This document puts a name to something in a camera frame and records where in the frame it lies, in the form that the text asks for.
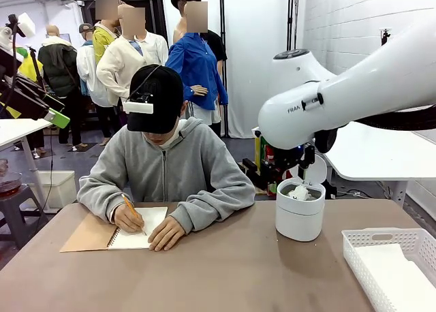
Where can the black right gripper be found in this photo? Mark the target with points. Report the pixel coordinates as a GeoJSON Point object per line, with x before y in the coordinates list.
{"type": "Point", "coordinates": [284, 162]}

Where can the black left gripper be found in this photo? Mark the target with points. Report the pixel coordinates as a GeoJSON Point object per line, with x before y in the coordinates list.
{"type": "Point", "coordinates": [10, 94]}

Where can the yellow pencil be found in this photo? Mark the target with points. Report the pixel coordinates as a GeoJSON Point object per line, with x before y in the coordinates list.
{"type": "Point", "coordinates": [128, 204]}

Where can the spiral notebook with brown cover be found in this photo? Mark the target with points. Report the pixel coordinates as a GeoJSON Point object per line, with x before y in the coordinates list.
{"type": "Point", "coordinates": [95, 233]}

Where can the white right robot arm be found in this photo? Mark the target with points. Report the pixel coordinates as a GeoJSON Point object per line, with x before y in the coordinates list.
{"type": "Point", "coordinates": [357, 90]}

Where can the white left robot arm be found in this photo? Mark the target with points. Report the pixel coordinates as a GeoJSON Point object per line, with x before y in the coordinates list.
{"type": "Point", "coordinates": [4, 36]}

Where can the person's right forearm gray sleeve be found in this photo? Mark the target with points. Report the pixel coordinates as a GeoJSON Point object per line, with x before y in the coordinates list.
{"type": "Point", "coordinates": [98, 196]}

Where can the person's left forearm gray sleeve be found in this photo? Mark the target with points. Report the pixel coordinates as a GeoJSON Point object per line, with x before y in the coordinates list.
{"type": "Point", "coordinates": [218, 206]}

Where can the person's right hand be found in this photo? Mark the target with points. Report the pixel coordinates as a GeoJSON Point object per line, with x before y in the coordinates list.
{"type": "Point", "coordinates": [127, 220]}

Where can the person's left hand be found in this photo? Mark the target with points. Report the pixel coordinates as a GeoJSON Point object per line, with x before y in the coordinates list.
{"type": "Point", "coordinates": [167, 233]}

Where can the white table with slanted leg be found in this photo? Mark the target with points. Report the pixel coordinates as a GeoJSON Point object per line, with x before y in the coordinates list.
{"type": "Point", "coordinates": [20, 128]}

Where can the mannequin in dark green vest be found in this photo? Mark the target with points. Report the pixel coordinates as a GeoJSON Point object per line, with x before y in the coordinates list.
{"type": "Point", "coordinates": [56, 66]}

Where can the white lidded trash can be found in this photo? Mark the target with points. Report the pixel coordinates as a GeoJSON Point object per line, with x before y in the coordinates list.
{"type": "Point", "coordinates": [299, 216]}

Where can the black floor stand base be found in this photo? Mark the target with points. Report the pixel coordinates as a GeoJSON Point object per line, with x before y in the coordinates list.
{"type": "Point", "coordinates": [253, 174]}

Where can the mannequin in white shirt, cap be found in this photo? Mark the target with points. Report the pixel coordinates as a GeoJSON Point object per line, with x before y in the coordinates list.
{"type": "Point", "coordinates": [86, 70]}

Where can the large white side table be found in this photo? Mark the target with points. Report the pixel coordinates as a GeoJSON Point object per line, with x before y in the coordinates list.
{"type": "Point", "coordinates": [374, 155]}

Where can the mannequin in cream jacket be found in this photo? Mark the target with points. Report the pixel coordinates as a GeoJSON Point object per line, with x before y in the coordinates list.
{"type": "Point", "coordinates": [116, 63]}

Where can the white storage bin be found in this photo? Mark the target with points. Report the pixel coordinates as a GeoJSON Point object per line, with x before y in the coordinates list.
{"type": "Point", "coordinates": [59, 189]}

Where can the mannequin in yellow jacket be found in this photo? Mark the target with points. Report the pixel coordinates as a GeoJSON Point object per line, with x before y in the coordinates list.
{"type": "Point", "coordinates": [100, 39]}

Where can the red glass bowl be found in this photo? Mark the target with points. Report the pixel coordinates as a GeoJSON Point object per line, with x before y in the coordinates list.
{"type": "Point", "coordinates": [9, 184]}

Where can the white perforated plastic basket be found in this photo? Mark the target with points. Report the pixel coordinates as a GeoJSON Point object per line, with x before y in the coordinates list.
{"type": "Point", "coordinates": [357, 254]}

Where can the gray stool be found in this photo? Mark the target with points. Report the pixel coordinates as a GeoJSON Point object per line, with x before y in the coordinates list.
{"type": "Point", "coordinates": [20, 203]}

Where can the black baseball cap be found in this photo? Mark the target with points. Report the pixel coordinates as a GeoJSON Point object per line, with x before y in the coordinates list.
{"type": "Point", "coordinates": [156, 97]}

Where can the person in gray hoodie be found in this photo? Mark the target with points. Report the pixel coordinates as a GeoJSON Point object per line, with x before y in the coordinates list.
{"type": "Point", "coordinates": [184, 162]}

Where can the flat white paper stack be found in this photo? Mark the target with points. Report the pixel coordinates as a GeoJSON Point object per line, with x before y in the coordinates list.
{"type": "Point", "coordinates": [391, 274]}

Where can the mannequin in blue shirt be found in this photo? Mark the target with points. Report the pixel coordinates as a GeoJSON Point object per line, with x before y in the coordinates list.
{"type": "Point", "coordinates": [194, 66]}

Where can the mannequin in black shirt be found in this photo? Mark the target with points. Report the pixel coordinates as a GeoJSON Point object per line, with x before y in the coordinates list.
{"type": "Point", "coordinates": [218, 43]}

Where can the black backdrop pole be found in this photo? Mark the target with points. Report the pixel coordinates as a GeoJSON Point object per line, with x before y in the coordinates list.
{"type": "Point", "coordinates": [223, 19]}

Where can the white left camera mount, knob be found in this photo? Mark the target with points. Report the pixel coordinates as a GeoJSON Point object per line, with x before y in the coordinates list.
{"type": "Point", "coordinates": [26, 24]}

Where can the white black head camera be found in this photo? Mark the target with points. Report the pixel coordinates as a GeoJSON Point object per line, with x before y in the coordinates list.
{"type": "Point", "coordinates": [138, 107]}

